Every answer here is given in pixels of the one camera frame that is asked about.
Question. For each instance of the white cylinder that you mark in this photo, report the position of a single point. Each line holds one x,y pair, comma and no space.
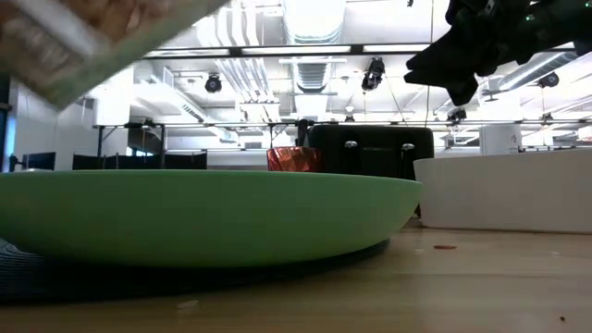
500,139

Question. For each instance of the dark background monitor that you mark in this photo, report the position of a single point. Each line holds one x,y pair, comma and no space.
39,161

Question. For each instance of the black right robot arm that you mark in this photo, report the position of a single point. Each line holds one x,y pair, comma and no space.
559,23

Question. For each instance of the white plastic bin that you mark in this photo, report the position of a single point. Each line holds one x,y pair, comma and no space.
509,194

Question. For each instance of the black overhead frame bar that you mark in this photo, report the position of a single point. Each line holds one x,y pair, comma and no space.
296,49

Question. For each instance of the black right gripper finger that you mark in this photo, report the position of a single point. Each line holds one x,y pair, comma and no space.
464,92
444,65

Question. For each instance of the white ceiling air duct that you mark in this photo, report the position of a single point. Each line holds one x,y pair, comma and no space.
312,28

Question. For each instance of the Raisin Nut Bran cereal box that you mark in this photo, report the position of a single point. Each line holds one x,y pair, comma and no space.
69,41

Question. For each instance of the brown cereal crumb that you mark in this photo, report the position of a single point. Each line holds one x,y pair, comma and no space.
445,247

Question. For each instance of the green plate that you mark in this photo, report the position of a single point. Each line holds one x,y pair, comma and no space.
208,217

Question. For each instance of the black ceiling-mounted camera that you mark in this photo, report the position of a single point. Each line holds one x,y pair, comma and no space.
549,80
373,74
457,114
213,83

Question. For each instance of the orange faceted plastic cup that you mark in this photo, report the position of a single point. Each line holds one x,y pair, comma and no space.
293,159

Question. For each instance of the black four-slot toaster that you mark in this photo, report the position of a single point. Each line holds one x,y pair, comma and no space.
374,152

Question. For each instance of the dark round woven placemat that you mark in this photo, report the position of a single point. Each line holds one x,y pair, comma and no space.
92,277

